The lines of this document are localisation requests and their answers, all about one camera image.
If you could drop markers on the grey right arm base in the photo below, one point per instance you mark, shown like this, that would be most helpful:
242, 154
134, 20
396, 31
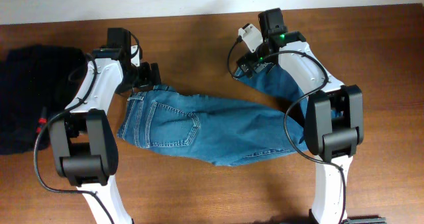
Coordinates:
365, 220

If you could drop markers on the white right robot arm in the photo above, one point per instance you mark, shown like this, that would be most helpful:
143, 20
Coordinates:
334, 122

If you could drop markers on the blue denim jeans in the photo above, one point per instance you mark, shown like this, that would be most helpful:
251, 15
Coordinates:
224, 132

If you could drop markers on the black fabric bag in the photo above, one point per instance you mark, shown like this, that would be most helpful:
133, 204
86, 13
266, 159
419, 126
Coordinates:
35, 85

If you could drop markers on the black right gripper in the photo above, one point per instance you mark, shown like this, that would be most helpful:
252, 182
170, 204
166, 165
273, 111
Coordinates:
254, 58

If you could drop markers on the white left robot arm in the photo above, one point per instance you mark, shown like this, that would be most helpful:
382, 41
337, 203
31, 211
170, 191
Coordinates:
84, 148

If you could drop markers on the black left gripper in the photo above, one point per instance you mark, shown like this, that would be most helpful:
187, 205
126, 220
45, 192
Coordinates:
148, 78

